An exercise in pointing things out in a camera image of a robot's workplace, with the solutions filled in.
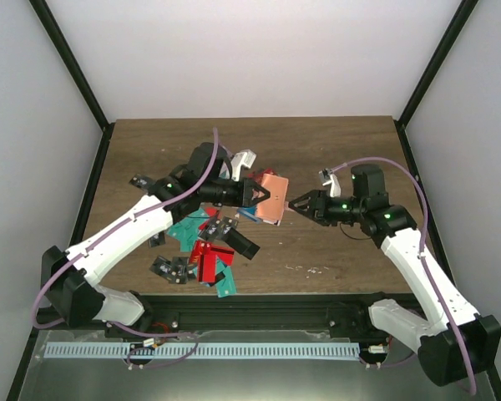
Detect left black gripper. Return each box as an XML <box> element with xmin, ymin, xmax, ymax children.
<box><xmin>200</xmin><ymin>177</ymin><xmax>270</xmax><ymax>208</ymax></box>

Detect black long card box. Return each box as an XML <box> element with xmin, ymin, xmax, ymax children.
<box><xmin>225</xmin><ymin>229</ymin><xmax>260</xmax><ymax>260</ymax></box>

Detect purple cable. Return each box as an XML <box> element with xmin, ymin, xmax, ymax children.
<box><xmin>30</xmin><ymin>126</ymin><xmax>220</xmax><ymax>370</ymax></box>
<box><xmin>325</xmin><ymin>156</ymin><xmax>478</xmax><ymax>396</ymax></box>

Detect blue striped card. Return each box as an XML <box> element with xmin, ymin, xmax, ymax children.
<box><xmin>237</xmin><ymin>207</ymin><xmax>261</xmax><ymax>223</ymax></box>

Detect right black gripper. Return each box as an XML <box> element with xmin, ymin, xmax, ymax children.
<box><xmin>289</xmin><ymin>190</ymin><xmax>365</xmax><ymax>227</ymax></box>

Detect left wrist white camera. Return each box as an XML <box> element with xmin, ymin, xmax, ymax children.
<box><xmin>230</xmin><ymin>150</ymin><xmax>256</xmax><ymax>181</ymax></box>

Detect red card far right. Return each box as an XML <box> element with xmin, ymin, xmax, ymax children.
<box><xmin>255</xmin><ymin>168</ymin><xmax>277</xmax><ymax>178</ymax></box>

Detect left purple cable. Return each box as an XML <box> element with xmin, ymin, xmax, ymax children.
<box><xmin>30</xmin><ymin>126</ymin><xmax>220</xmax><ymax>370</ymax></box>

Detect black frame post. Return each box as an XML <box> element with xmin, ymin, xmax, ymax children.
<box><xmin>28</xmin><ymin>0</ymin><xmax>110</xmax><ymax>132</ymax></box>
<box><xmin>397</xmin><ymin>0</ymin><xmax>478</xmax><ymax>126</ymax></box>

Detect teal cards centre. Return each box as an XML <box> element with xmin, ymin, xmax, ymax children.
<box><xmin>165</xmin><ymin>208</ymin><xmax>210</xmax><ymax>253</ymax></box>

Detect black cards front left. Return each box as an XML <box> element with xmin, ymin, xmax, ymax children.
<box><xmin>149</xmin><ymin>256</ymin><xmax>196</xmax><ymax>285</ymax></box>

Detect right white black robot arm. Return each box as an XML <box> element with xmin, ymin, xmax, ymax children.
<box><xmin>289</xmin><ymin>157</ymin><xmax>501</xmax><ymax>393</ymax></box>

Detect red cards stack front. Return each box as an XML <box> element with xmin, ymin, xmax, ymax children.
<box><xmin>190</xmin><ymin>240</ymin><xmax>235</xmax><ymax>285</ymax></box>

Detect black card far left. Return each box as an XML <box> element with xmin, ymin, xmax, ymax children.
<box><xmin>129</xmin><ymin>174</ymin><xmax>155</xmax><ymax>191</ymax></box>

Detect black frame right post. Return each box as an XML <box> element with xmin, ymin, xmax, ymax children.
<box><xmin>397</xmin><ymin>0</ymin><xmax>478</xmax><ymax>126</ymax></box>

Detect pink leather card holder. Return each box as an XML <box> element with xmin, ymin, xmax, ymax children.
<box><xmin>256</xmin><ymin>173</ymin><xmax>289</xmax><ymax>226</ymax></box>

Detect black cards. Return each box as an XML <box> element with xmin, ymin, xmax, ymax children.
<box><xmin>149</xmin><ymin>256</ymin><xmax>196</xmax><ymax>285</ymax></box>
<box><xmin>198</xmin><ymin>217</ymin><xmax>239</xmax><ymax>242</ymax></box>

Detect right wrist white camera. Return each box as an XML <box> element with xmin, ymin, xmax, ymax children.
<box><xmin>318</xmin><ymin>169</ymin><xmax>342</xmax><ymax>198</ymax></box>

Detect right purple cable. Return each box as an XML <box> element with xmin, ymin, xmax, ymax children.
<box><xmin>325</xmin><ymin>156</ymin><xmax>478</xmax><ymax>396</ymax></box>

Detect teal card front edge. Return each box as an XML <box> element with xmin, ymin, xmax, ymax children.
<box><xmin>215</xmin><ymin>266</ymin><xmax>237</xmax><ymax>298</ymax></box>

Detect black frame left post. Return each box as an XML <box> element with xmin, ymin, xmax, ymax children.
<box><xmin>28</xmin><ymin>0</ymin><xmax>110</xmax><ymax>132</ymax></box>

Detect wrist white camera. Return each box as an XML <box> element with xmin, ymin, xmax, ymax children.
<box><xmin>318</xmin><ymin>169</ymin><xmax>342</xmax><ymax>198</ymax></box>
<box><xmin>230</xmin><ymin>150</ymin><xmax>256</xmax><ymax>181</ymax></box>

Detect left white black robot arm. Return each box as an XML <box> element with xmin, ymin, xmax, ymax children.
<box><xmin>41</xmin><ymin>142</ymin><xmax>271</xmax><ymax>338</ymax></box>

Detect black cards centre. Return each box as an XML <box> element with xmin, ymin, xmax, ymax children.
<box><xmin>198</xmin><ymin>217</ymin><xmax>239</xmax><ymax>242</ymax></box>

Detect light blue slotted cable duct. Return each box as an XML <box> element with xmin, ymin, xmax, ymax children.
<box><xmin>43</xmin><ymin>342</ymin><xmax>360</xmax><ymax>361</ymax></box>

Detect black aluminium front rail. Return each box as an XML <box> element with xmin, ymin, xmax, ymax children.
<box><xmin>33</xmin><ymin>292</ymin><xmax>402</xmax><ymax>339</ymax></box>

